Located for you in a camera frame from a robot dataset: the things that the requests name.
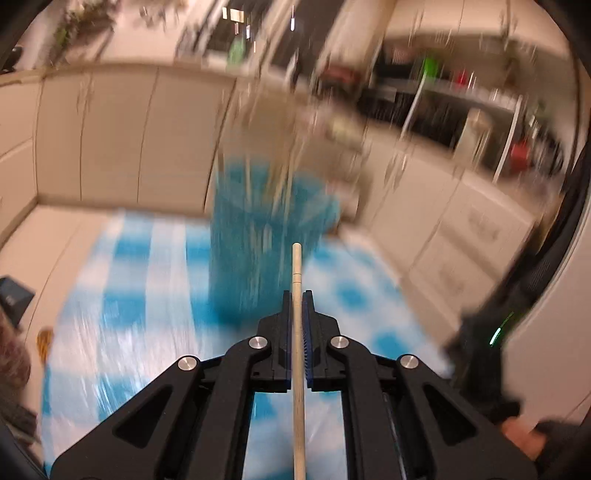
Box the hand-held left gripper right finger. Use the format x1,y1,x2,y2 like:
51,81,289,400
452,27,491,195
301,290,539,480

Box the red container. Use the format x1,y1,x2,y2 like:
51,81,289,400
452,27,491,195
510,140,533,175

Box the blue checkered tablecloth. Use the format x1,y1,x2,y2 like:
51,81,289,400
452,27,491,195
39,211,456,480

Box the dark box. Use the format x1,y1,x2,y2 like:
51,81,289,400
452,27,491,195
0,275,37,329

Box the person's right hand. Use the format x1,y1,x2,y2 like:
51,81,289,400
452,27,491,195
501,413,560,462

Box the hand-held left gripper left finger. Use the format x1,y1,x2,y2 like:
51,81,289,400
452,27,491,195
50,291,296,480

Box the blue cup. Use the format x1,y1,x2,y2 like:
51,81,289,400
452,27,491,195
209,156,343,325

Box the beige kitchen cabinets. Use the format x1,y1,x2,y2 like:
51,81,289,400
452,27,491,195
0,64,555,325

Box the small orange object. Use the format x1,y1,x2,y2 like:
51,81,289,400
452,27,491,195
36,327,55,361

